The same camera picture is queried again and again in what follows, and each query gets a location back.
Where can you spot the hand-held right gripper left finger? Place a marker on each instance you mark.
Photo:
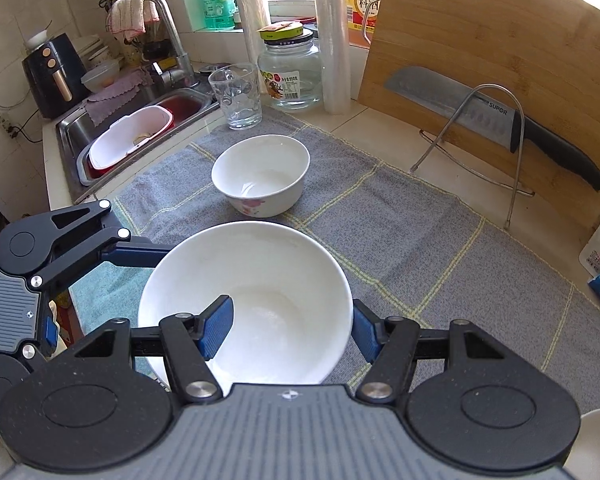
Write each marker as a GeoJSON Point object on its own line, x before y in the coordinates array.
{"type": "Point", "coordinates": [219, 327]}

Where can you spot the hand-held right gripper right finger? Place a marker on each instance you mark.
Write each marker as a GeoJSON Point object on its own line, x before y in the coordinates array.
{"type": "Point", "coordinates": [365, 332]}

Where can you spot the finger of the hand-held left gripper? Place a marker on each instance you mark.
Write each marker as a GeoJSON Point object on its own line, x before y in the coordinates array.
{"type": "Point", "coordinates": [130, 256]}
{"type": "Point", "coordinates": [50, 335]}

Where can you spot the large white floral bowl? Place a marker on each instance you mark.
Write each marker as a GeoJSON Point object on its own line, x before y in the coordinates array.
{"type": "Point", "coordinates": [280, 270]}

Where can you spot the teal cloth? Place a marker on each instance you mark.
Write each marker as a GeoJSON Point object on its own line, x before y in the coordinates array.
{"type": "Point", "coordinates": [105, 290]}

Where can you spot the white plastic basin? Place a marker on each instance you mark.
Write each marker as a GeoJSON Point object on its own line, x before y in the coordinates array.
{"type": "Point", "coordinates": [120, 145]}

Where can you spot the grey checked towel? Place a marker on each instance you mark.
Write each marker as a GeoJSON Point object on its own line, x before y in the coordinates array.
{"type": "Point", "coordinates": [430, 240]}

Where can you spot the steel kitchen sink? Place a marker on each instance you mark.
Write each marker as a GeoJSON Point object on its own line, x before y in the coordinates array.
{"type": "Point", "coordinates": [72, 140]}

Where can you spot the small white floral bowl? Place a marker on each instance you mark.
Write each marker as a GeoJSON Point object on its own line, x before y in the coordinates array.
{"type": "Point", "coordinates": [275, 195]}

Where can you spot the red plastic basin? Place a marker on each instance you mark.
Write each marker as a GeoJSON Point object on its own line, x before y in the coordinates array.
{"type": "Point", "coordinates": [185, 107]}

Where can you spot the purple dish rag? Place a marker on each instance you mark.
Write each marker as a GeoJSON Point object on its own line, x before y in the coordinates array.
{"type": "Point", "coordinates": [115, 97]}

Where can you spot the white power strip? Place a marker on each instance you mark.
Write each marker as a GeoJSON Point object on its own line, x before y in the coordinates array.
{"type": "Point", "coordinates": [10, 127]}

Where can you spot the clear plastic container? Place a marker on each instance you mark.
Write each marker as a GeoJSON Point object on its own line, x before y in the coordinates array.
{"type": "Point", "coordinates": [100, 77]}

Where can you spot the clear glass cup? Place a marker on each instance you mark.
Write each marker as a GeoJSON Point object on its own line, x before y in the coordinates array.
{"type": "Point", "coordinates": [237, 100]}

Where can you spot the black air fryer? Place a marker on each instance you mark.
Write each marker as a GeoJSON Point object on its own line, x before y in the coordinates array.
{"type": "Point", "coordinates": [45, 80]}

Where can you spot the steel kitchen faucet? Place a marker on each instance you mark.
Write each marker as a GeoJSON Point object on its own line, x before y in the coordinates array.
{"type": "Point", "coordinates": [172, 35]}

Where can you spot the small white cup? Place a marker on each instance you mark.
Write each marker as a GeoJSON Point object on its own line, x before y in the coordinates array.
{"type": "Point", "coordinates": [36, 40]}

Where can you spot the pink white rag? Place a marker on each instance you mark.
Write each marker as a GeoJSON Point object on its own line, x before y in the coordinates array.
{"type": "Point", "coordinates": [127, 15]}

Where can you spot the glass jar with green lid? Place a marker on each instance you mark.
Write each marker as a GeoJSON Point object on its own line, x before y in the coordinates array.
{"type": "Point", "coordinates": [290, 75]}

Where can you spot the white ceramic dish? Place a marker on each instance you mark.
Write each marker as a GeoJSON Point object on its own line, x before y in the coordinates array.
{"type": "Point", "coordinates": [597, 445]}

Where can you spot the tall plastic wrap roll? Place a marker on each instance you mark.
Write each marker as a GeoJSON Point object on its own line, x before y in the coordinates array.
{"type": "Point", "coordinates": [332, 35]}

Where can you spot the orange cooking wine bottle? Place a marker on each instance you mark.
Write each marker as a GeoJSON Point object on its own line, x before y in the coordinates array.
{"type": "Point", "coordinates": [362, 5]}

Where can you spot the bamboo cutting board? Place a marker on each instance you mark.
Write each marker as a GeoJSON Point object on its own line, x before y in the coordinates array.
{"type": "Point", "coordinates": [480, 25]}

